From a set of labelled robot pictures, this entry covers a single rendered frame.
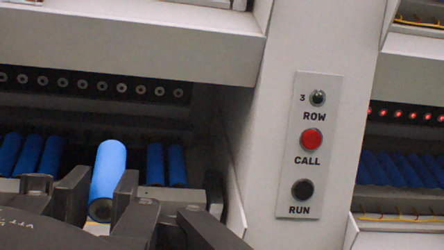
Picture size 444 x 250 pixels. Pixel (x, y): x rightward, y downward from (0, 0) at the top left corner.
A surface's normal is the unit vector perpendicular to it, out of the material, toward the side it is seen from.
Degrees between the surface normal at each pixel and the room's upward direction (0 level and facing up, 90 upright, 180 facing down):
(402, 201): 111
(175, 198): 21
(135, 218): 10
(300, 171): 90
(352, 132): 90
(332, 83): 90
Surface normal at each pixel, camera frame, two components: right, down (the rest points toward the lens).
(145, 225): 0.11, -0.99
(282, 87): 0.18, 0.22
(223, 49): 0.12, 0.55
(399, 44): 0.18, -0.83
